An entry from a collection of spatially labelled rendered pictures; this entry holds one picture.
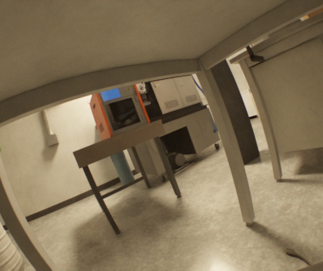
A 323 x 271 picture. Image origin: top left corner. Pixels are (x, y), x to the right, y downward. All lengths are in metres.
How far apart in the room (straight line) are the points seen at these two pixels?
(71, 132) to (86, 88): 2.54
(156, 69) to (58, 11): 0.40
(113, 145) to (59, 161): 1.91
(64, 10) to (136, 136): 1.07
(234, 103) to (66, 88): 1.48
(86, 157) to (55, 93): 0.73
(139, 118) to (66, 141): 1.87
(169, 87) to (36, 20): 2.22
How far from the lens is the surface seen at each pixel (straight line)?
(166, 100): 2.28
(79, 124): 3.04
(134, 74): 0.54
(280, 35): 1.01
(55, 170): 3.00
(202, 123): 2.49
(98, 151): 1.16
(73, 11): 0.31
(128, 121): 1.34
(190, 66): 0.70
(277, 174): 1.25
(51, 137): 2.90
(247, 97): 4.64
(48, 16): 0.31
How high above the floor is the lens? 0.64
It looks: 2 degrees down
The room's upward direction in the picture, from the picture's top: 21 degrees counter-clockwise
